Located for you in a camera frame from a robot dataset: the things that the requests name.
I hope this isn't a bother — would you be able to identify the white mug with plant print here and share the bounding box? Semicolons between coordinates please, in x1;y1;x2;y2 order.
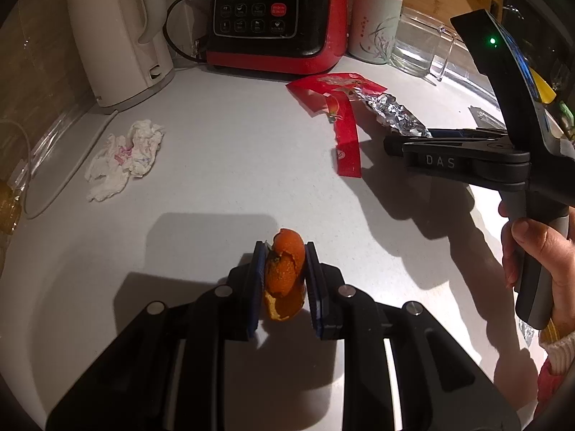
348;0;404;66

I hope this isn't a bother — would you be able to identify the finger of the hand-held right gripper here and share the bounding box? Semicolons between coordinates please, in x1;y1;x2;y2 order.
383;136;532;189
428;128;511;141

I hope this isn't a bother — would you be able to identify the clear glass mug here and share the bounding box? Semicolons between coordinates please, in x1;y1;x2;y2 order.
390;6;468;83

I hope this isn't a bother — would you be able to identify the person's right forearm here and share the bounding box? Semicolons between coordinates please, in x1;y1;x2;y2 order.
532;310;575;423

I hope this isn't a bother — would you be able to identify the red and black blender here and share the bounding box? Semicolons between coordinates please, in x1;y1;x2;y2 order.
206;0;350;76

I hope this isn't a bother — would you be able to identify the yellow bowl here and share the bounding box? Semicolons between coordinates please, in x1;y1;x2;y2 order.
530;67;558;104

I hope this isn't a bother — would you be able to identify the orange peel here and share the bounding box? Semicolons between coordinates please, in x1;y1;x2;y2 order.
263;228;308;323

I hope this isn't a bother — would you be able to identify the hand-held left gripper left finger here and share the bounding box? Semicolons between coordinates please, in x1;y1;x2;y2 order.
45;240;269;431

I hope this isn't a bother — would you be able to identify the black power cable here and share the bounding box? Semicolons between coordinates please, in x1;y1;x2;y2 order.
164;0;215;63

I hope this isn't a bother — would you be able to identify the white electric kettle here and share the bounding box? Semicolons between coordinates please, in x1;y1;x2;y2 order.
65;0;176;110

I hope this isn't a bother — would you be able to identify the glass bottle with yellow contents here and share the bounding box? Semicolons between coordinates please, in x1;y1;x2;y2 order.
0;180;23;235

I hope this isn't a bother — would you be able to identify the red foil snack wrapper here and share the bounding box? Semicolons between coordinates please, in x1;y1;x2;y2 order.
286;72;433;179

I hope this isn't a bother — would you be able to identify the person's right hand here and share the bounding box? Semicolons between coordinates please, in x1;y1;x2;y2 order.
498;200;575;312

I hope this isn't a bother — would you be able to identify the crumpled white tissue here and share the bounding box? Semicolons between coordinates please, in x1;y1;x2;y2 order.
85;119;165;203

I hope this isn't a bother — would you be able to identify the white kettle cord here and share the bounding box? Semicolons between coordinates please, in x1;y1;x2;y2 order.
0;111;118;221

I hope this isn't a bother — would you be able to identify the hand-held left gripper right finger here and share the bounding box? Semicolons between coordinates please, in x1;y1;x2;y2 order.
304;241;522;431

